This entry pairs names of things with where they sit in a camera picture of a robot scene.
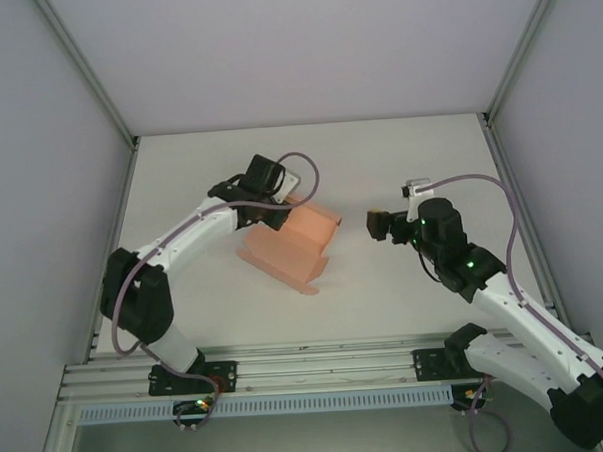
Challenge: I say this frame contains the light blue slotted cable duct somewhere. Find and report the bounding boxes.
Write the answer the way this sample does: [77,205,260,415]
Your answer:
[77,385,454,426]

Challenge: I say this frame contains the small board with lit LED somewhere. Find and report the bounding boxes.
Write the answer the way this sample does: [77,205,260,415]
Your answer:
[172,397,215,433]

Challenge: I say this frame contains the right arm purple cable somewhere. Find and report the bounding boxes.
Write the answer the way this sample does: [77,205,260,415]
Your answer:
[418,168,603,452]

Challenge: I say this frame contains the purple cable floor loop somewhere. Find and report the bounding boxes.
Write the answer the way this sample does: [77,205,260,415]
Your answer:
[460,375,516,452]

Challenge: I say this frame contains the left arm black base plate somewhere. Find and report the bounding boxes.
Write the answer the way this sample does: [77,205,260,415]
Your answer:
[146,357,239,398]

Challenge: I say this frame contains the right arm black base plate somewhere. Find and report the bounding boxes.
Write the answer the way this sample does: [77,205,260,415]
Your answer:
[411,345,484,382]

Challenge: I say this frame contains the aluminium mounting rail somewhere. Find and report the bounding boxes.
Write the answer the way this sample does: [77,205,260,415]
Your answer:
[56,325,603,404]

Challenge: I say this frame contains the orange paper box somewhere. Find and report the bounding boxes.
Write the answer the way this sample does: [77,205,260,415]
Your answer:
[233,193,347,301]

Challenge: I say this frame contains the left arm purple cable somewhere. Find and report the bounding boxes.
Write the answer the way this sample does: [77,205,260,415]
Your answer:
[101,149,330,395]

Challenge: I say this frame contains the small board with connectors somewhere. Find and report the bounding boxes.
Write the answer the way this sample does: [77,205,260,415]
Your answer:
[451,383,496,417]

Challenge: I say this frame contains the aluminium frame post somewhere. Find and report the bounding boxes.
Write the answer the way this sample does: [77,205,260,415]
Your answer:
[33,0,140,154]
[475,0,576,128]

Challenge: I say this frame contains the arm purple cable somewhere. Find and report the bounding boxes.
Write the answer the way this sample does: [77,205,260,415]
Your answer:
[101,149,330,395]
[418,168,603,452]

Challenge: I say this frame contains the aluminium side rail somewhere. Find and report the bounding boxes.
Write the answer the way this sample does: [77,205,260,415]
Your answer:
[76,137,149,367]
[478,109,571,339]

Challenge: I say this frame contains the grey metal panel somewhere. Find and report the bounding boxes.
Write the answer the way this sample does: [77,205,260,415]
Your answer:
[31,376,603,452]

